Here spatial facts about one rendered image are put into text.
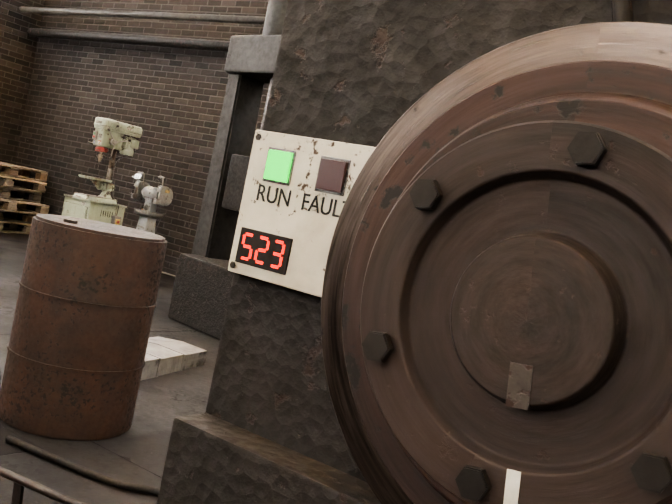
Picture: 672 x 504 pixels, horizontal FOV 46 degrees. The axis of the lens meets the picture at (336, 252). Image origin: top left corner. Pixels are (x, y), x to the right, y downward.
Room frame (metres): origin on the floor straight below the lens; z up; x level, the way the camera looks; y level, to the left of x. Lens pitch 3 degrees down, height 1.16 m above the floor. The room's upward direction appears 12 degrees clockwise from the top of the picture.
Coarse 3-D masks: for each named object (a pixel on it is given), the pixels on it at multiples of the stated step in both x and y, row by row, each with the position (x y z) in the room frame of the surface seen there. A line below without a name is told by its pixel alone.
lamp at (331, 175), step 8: (328, 160) 0.91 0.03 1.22; (336, 160) 0.90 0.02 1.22; (320, 168) 0.92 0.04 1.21; (328, 168) 0.91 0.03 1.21; (336, 168) 0.90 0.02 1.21; (344, 168) 0.90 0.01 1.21; (320, 176) 0.91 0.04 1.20; (328, 176) 0.91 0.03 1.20; (336, 176) 0.90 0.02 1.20; (344, 176) 0.90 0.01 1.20; (320, 184) 0.91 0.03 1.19; (328, 184) 0.91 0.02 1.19; (336, 184) 0.90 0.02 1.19
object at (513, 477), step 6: (510, 474) 0.54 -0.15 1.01; (516, 474) 0.53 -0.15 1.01; (510, 480) 0.53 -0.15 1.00; (516, 480) 0.53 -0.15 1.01; (510, 486) 0.53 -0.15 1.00; (516, 486) 0.53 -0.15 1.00; (504, 492) 0.54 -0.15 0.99; (510, 492) 0.53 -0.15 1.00; (516, 492) 0.53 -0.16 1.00; (504, 498) 0.54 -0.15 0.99; (510, 498) 0.53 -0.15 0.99; (516, 498) 0.53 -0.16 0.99
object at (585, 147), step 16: (576, 144) 0.53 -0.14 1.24; (592, 144) 0.52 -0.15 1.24; (576, 160) 0.53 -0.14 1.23; (592, 160) 0.52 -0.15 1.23; (416, 192) 0.59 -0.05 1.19; (432, 192) 0.59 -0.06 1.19; (432, 208) 0.59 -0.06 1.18; (368, 336) 0.60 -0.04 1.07; (384, 336) 0.59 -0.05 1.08; (368, 352) 0.60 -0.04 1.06; (384, 352) 0.59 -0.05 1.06; (640, 464) 0.48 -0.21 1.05; (656, 464) 0.48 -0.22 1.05; (464, 480) 0.54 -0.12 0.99; (480, 480) 0.54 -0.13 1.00; (640, 480) 0.48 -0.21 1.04; (656, 480) 0.48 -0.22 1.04; (464, 496) 0.54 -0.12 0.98; (480, 496) 0.54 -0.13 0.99
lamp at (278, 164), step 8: (272, 152) 0.96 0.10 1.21; (280, 152) 0.95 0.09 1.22; (288, 152) 0.94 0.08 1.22; (272, 160) 0.96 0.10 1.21; (280, 160) 0.95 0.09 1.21; (288, 160) 0.94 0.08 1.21; (272, 168) 0.95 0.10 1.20; (280, 168) 0.95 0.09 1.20; (288, 168) 0.94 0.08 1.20; (264, 176) 0.96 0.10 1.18; (272, 176) 0.95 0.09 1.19; (280, 176) 0.95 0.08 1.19; (288, 176) 0.94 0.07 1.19
